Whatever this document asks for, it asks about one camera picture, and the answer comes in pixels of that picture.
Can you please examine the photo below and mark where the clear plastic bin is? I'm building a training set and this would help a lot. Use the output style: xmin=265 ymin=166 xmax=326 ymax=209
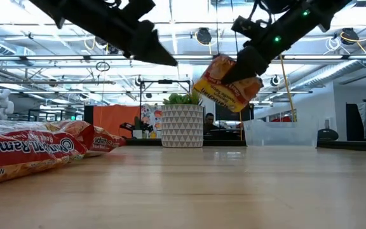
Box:
xmin=242 ymin=119 xmax=320 ymax=149

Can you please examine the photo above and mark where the potted succulent patterned pot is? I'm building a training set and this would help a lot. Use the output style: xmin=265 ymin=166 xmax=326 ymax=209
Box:
xmin=160 ymin=90 xmax=205 ymax=149

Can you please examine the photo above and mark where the person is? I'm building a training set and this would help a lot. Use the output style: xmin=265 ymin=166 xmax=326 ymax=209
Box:
xmin=203 ymin=112 xmax=222 ymax=134

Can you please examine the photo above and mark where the red roast beef ramen pack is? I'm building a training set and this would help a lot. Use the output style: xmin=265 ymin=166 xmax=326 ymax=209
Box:
xmin=51 ymin=120 xmax=127 ymax=158
xmin=193 ymin=53 xmax=264 ymax=113
xmin=0 ymin=119 xmax=88 ymax=187

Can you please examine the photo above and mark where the black monitor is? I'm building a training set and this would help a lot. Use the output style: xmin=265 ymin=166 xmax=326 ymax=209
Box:
xmin=214 ymin=103 xmax=255 ymax=121

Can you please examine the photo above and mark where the black ceiling cable reel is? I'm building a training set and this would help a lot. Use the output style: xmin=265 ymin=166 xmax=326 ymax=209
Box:
xmin=341 ymin=27 xmax=358 ymax=45
xmin=197 ymin=27 xmax=212 ymax=45

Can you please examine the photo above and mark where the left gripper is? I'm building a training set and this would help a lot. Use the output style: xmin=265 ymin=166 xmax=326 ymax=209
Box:
xmin=106 ymin=0 xmax=178 ymax=67

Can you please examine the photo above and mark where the black dome object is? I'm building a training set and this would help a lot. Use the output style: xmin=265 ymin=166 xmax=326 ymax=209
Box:
xmin=316 ymin=128 xmax=339 ymax=141

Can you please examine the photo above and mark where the yellow cable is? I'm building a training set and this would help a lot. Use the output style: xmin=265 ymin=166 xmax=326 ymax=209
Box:
xmin=278 ymin=53 xmax=298 ymax=123

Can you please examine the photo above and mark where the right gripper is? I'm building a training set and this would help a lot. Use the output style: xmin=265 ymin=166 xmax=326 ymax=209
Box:
xmin=222 ymin=6 xmax=317 ymax=84

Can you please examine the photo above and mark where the orange partition wall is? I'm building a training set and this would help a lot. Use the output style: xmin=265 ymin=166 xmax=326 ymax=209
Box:
xmin=92 ymin=104 xmax=141 ymax=139

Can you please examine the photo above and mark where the black aluminium table frame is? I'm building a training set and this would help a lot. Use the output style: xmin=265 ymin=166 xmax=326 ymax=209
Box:
xmin=124 ymin=138 xmax=366 ymax=153

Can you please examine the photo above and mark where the silver ventilation duct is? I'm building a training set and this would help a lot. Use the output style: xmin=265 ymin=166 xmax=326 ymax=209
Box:
xmin=292 ymin=38 xmax=366 ymax=92

